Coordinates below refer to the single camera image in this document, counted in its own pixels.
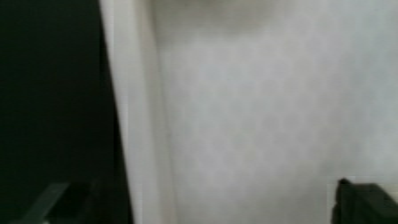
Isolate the white desk top tray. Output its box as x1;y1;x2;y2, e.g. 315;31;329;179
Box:
100;0;398;224

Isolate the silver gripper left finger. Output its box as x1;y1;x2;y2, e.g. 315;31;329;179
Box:
14;181;114;224

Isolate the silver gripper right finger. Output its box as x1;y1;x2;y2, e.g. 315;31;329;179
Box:
331;179;398;224

